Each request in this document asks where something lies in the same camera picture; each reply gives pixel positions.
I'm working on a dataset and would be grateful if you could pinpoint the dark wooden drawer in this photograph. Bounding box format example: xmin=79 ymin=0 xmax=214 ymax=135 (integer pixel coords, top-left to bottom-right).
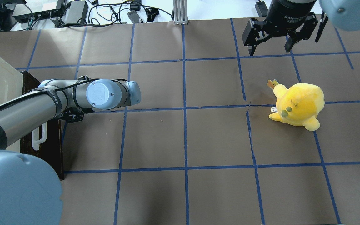
xmin=20 ymin=71 xmax=65 ymax=181

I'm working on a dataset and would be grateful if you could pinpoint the black power adapter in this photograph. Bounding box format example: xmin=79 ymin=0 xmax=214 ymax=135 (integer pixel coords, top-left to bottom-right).
xmin=127 ymin=10 xmax=144 ymax=24

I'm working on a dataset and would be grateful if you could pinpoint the black network switch box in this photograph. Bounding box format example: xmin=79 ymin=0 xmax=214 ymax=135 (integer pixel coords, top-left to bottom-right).
xmin=13 ymin=0 xmax=66 ymax=24

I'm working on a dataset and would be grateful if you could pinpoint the aluminium frame post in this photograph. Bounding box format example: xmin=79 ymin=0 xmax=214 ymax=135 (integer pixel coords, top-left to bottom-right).
xmin=173 ymin=0 xmax=189 ymax=25

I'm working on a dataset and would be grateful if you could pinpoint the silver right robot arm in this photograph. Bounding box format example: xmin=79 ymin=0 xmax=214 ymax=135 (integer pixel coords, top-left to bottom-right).
xmin=242 ymin=0 xmax=360 ymax=56

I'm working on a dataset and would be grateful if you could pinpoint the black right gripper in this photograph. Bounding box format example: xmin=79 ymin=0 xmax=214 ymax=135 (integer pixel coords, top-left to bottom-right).
xmin=242 ymin=0 xmax=318 ymax=56

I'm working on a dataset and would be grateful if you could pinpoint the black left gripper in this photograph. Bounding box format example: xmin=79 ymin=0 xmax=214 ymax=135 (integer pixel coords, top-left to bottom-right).
xmin=59 ymin=108 xmax=85 ymax=123

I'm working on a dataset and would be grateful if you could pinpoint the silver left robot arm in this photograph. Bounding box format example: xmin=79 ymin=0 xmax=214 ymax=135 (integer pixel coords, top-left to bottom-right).
xmin=0 ymin=78 xmax=141 ymax=225

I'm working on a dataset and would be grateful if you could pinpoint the white drawer handle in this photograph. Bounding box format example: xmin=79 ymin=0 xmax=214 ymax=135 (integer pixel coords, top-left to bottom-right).
xmin=32 ymin=122 xmax=48 ymax=151

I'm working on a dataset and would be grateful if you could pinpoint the yellow plush dinosaur toy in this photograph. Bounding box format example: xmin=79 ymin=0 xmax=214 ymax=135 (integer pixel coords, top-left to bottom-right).
xmin=267 ymin=79 xmax=325 ymax=131

